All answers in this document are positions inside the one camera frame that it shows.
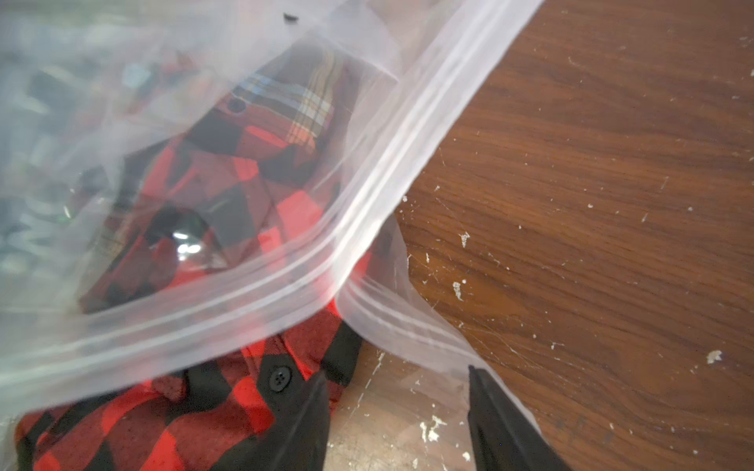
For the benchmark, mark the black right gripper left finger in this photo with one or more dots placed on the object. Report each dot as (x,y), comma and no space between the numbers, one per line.
(278,419)

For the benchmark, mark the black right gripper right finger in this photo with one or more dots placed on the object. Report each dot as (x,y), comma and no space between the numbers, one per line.
(502,438)

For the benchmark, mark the red black plaid shirt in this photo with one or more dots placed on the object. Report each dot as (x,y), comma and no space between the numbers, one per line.
(192,213)

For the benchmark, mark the clear plastic vacuum bag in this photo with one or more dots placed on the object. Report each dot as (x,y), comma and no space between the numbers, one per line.
(87,84)

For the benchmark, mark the multicolour tartan shirt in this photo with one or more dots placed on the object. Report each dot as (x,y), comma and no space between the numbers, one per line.
(294,95)

